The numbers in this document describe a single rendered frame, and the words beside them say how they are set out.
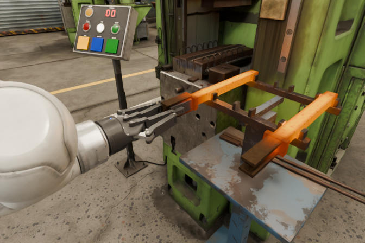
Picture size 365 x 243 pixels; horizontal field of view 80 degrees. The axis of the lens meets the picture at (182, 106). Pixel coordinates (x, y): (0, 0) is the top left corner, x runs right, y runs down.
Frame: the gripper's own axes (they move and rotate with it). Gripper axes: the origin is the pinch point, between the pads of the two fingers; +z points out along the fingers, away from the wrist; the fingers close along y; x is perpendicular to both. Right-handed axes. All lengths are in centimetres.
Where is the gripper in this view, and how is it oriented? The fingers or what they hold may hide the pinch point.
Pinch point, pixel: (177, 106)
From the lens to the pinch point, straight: 55.5
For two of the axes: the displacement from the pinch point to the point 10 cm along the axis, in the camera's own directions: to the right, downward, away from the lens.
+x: 0.0, -8.8, -4.8
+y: 6.8, 3.5, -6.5
